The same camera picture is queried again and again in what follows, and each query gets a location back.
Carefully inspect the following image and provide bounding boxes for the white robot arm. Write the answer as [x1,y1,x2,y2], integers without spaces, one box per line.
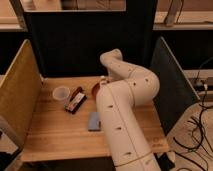
[96,49,161,171]

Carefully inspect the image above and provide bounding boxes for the brown black snack package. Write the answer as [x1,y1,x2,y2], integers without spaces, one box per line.
[65,87,87,114]

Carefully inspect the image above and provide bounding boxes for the blue sponge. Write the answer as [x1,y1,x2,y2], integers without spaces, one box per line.
[88,112,101,131]

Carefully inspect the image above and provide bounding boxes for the clear plastic cup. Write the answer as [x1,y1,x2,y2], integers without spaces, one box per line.
[52,86,70,104]

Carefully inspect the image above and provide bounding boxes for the black back panel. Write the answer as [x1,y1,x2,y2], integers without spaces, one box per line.
[24,0,157,77]

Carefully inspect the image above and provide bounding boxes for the left wooden side panel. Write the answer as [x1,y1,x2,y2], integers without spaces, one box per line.
[0,39,42,148]

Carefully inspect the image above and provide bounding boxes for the black floor cables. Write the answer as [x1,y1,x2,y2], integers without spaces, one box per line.
[172,56,213,171]

